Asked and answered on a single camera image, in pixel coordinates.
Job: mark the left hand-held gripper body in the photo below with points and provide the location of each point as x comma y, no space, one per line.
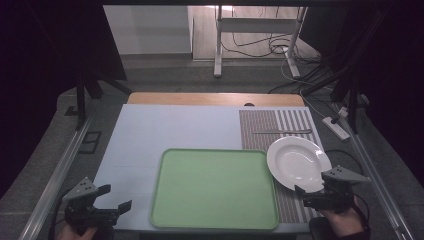
80,196

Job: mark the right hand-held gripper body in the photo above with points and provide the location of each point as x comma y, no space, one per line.
340,193

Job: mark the white plate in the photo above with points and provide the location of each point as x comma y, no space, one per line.
295,163

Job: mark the person's right hand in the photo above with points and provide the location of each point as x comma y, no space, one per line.
346,221

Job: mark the person's left hand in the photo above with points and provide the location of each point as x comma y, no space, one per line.
75,234

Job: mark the white power strip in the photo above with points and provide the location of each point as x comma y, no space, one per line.
336,128

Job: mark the metal cutlery piece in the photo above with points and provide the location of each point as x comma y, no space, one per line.
280,131

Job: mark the striped placemat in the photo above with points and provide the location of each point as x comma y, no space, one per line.
258,121

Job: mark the light blue table cover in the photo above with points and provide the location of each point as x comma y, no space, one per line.
166,130

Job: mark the green tray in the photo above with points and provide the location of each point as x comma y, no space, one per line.
213,190

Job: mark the black tripod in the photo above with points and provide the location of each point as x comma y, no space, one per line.
80,100
351,96

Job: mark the white panel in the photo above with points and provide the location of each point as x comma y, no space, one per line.
146,30

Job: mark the white metal stand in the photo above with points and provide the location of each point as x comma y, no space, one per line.
218,43

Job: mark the aluminium rail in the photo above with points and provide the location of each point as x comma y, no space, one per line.
56,173
376,173

